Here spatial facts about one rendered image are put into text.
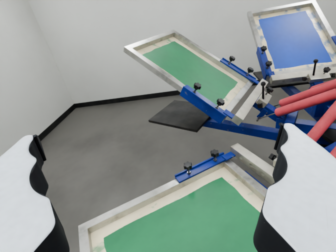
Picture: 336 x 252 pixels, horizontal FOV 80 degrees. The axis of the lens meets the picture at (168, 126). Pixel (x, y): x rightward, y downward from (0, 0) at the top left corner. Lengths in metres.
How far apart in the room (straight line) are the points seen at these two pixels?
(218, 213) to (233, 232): 0.09
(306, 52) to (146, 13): 3.01
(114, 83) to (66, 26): 1.40
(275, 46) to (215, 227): 1.59
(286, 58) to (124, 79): 3.44
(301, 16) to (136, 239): 2.19
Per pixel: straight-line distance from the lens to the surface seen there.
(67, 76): 5.19
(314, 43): 2.15
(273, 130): 1.49
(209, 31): 4.28
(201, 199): 1.00
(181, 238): 0.90
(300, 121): 1.43
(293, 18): 2.35
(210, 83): 1.45
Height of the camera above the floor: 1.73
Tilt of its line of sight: 30 degrees down
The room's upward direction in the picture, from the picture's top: 11 degrees counter-clockwise
